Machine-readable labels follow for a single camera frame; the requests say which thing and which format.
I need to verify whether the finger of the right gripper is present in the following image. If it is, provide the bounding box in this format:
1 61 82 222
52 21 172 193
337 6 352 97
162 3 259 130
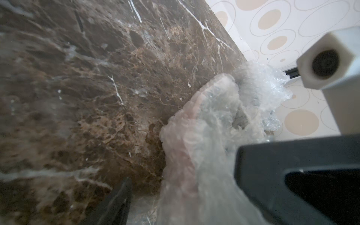
234 134 360 225

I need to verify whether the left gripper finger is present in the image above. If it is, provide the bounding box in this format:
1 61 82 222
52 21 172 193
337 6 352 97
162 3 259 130
80 177 132 225

